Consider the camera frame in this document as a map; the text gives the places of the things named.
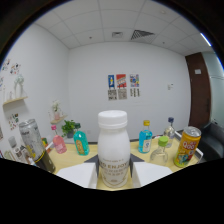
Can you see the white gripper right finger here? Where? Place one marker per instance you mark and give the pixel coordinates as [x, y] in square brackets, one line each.
[150, 171]

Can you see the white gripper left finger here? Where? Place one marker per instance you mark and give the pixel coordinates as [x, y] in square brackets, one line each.
[76, 173]

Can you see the white milk bottle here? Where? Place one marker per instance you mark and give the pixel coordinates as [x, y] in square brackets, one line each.
[114, 150]

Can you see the green cap clear bottle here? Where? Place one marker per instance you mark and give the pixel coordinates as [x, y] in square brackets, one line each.
[159, 154]

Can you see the teal bottle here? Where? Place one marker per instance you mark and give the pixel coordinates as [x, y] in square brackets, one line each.
[81, 144]

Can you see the small blue yellow cap bottle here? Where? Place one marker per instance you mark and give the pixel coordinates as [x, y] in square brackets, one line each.
[145, 140]

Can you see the pink bottle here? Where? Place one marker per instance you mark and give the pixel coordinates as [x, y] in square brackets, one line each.
[60, 144]

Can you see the yellow drink can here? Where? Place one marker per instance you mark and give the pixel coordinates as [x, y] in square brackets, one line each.
[187, 148]

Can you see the blue cap clear bottle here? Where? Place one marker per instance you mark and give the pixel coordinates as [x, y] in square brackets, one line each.
[170, 131]

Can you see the green potted plant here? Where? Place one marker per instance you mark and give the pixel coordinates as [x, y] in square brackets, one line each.
[70, 128]

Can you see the silver black soda can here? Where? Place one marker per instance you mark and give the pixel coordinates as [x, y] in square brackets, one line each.
[35, 143]

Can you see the white flower vase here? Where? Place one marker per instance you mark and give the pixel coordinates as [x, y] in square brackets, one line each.
[56, 111]

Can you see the black chair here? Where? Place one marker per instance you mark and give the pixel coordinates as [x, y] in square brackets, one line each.
[213, 141]

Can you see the brown door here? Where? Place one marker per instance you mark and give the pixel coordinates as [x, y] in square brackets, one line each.
[198, 90]

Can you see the dark ceiling air vent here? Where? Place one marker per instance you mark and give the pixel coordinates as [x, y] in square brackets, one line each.
[142, 35]

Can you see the white ceiling diffuser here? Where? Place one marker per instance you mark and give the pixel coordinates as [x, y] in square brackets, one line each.
[117, 34]

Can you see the multicolour wall poster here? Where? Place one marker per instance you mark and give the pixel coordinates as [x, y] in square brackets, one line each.
[134, 80]

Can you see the red wall poster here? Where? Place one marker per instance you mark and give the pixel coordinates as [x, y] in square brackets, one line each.
[121, 81]

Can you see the wooden wall shelf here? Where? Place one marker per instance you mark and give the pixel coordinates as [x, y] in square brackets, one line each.
[15, 100]

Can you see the blue wall poster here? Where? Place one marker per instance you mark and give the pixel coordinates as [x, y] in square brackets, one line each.
[111, 81]

